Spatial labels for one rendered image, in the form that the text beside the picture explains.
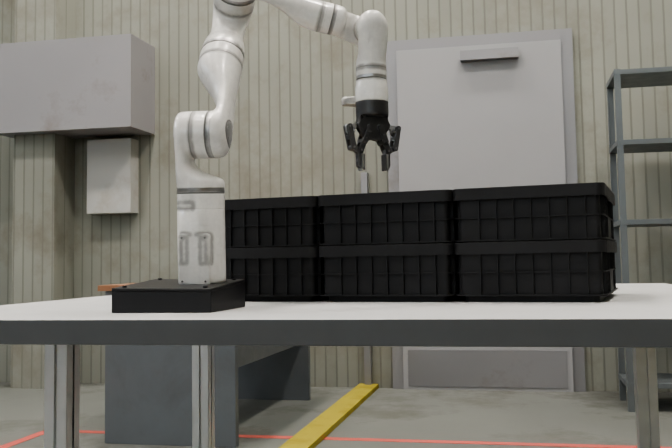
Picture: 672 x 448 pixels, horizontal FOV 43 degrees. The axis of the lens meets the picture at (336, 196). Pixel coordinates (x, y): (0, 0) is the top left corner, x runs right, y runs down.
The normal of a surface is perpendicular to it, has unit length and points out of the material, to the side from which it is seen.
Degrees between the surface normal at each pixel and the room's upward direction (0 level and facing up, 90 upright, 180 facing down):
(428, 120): 90
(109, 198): 90
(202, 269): 94
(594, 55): 90
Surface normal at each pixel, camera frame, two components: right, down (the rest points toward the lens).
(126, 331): -0.21, -0.07
